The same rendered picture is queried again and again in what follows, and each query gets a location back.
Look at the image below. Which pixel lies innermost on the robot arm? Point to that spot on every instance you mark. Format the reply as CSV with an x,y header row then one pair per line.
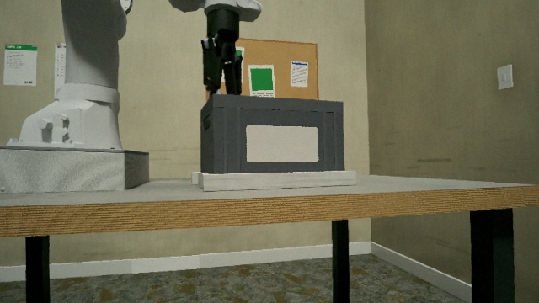
x,y
86,107

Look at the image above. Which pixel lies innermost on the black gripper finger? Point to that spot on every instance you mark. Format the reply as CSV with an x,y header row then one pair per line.
x,y
212,65
233,73

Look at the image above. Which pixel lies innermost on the dark grey crate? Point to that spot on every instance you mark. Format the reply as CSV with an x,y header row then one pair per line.
x,y
252,134

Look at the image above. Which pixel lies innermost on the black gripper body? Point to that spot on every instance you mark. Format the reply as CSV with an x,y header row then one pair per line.
x,y
222,25

